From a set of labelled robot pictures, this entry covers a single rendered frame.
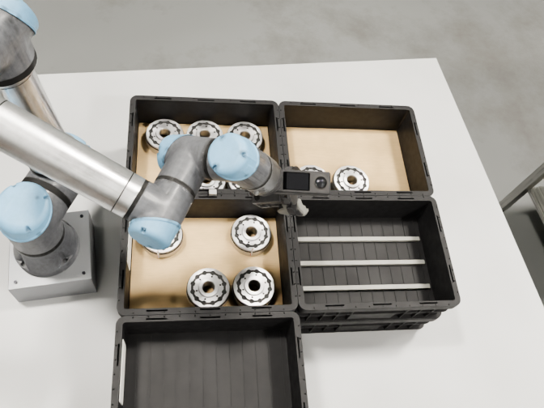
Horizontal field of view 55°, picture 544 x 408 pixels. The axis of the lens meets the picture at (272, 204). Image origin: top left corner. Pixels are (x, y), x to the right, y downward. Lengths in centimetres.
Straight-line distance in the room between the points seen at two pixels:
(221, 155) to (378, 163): 78
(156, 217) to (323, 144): 80
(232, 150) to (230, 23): 220
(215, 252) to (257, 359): 28
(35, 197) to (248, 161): 53
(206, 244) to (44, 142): 60
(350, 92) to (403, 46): 135
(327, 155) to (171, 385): 76
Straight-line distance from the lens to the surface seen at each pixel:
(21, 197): 123
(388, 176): 157
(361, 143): 160
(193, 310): 119
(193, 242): 136
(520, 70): 345
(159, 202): 88
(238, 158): 86
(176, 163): 92
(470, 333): 162
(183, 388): 126
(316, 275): 137
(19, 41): 99
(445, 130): 193
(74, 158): 88
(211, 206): 133
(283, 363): 129
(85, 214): 144
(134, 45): 290
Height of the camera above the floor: 207
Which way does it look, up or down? 60 degrees down
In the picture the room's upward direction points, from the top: 18 degrees clockwise
